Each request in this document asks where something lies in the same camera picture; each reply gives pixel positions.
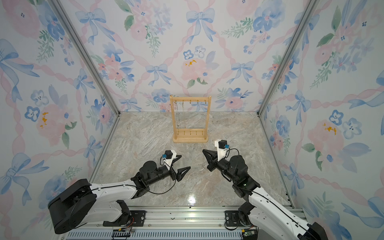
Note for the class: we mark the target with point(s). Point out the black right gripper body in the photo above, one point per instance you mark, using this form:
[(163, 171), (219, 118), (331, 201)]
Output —
[(224, 166)]

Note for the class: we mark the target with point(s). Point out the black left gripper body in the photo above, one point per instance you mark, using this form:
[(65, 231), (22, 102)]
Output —
[(162, 173)]

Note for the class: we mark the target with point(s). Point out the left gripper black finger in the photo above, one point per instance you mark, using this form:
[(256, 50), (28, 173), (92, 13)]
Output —
[(180, 174), (176, 159)]

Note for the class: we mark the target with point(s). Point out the wooden jewelry display stand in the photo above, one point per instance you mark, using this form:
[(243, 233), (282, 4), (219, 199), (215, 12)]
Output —
[(184, 134)]

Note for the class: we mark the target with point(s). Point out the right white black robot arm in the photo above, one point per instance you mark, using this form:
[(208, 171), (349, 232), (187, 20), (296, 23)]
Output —
[(260, 209)]

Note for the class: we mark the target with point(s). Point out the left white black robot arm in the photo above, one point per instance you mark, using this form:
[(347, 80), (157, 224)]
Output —
[(84, 203)]

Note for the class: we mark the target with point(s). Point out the green circuit board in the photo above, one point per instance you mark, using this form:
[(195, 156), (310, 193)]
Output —
[(250, 234)]

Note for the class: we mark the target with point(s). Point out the left aluminium corner profile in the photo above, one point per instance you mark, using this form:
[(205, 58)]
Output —
[(59, 10)]

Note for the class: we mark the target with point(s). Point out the aluminium corner profile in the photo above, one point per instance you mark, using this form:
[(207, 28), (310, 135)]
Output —
[(59, 10), (304, 21)]

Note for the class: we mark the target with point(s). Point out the right aluminium corner profile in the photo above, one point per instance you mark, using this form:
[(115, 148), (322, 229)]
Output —
[(304, 21)]

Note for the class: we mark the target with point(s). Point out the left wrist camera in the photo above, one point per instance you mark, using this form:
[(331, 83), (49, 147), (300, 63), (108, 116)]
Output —
[(167, 158)]

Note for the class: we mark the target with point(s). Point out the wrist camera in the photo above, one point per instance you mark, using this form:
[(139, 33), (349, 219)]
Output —
[(221, 148), (167, 158)]

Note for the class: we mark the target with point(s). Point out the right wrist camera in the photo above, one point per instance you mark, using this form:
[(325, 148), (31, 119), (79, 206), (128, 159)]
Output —
[(221, 148)]

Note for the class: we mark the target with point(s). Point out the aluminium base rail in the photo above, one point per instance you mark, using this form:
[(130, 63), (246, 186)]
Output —
[(185, 217)]

